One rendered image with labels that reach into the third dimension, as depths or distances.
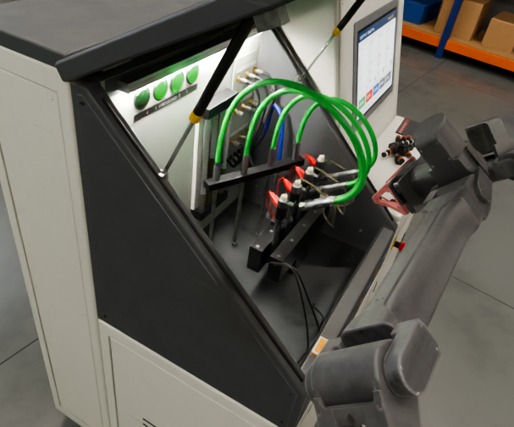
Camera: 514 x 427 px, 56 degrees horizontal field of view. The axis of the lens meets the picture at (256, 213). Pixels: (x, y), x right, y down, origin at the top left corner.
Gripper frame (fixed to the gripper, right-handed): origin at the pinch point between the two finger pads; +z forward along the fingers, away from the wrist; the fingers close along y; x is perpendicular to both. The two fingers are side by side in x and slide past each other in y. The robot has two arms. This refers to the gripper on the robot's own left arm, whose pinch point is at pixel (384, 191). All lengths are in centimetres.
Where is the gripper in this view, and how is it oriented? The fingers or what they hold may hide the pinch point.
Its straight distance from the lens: 94.0
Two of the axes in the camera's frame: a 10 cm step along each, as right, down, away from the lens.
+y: -6.4, 5.9, -4.8
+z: -5.0, 1.5, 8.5
